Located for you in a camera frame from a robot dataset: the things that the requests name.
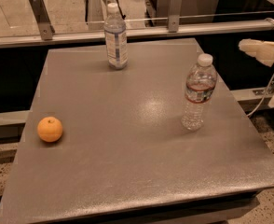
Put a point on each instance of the clear red-labelled water bottle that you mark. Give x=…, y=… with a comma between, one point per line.
x=199, y=86

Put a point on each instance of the upright blue-labelled water bottle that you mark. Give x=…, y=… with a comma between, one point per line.
x=115, y=41

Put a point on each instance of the orange fruit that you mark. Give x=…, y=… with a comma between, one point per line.
x=49, y=129

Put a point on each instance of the horizontal metal rail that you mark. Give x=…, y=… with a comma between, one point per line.
x=148, y=33

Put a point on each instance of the right metal rail bracket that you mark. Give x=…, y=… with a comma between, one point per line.
x=174, y=15

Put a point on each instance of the metal rail bracket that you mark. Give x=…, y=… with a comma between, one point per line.
x=174, y=15
x=45, y=27

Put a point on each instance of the left metal rail bracket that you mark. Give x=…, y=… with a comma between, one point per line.
x=45, y=27

